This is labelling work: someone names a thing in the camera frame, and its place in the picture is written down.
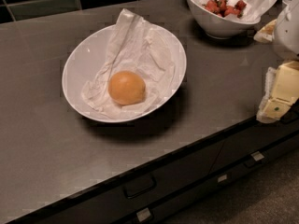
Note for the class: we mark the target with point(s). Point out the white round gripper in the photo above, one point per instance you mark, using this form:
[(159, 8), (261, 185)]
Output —
[(288, 32)]

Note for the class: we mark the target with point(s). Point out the white bowl with strawberries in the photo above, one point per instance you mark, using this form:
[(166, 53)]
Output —
[(222, 28)]

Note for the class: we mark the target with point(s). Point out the white paper napkin in bowl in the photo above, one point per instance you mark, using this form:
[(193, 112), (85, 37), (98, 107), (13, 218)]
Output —
[(134, 47)]

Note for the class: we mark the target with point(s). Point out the large white bowl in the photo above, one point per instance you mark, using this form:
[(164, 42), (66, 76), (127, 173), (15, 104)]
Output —
[(89, 57)]

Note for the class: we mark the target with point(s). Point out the red strawberries pile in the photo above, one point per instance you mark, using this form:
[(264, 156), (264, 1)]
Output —
[(223, 9)]

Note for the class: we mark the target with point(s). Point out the dark right drawer front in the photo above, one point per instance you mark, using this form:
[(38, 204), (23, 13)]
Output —
[(256, 136)]

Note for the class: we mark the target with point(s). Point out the dark drawer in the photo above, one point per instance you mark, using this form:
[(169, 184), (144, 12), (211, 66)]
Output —
[(256, 136), (158, 211), (106, 203)]

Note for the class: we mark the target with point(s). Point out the silver lower right latch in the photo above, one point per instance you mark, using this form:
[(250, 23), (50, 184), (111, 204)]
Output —
[(257, 156)]

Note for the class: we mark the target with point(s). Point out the silver latch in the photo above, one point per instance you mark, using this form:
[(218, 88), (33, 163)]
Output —
[(143, 215), (257, 156), (222, 178)]

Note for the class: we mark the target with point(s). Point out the silver lower middle latch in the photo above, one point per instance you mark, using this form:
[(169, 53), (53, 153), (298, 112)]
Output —
[(222, 178)]

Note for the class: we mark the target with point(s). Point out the orange fruit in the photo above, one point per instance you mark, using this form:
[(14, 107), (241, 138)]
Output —
[(126, 88)]

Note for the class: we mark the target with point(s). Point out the dark lower drawer front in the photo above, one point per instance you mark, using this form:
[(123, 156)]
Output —
[(158, 211)]

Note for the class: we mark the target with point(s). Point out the silver lower left latch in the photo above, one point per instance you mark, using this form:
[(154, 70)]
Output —
[(143, 215)]

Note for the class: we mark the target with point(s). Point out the dark left drawer front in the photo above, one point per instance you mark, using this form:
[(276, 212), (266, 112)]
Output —
[(106, 203)]

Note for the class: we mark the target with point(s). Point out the black left drawer handle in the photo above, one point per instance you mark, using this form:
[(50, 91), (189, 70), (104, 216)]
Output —
[(139, 186)]

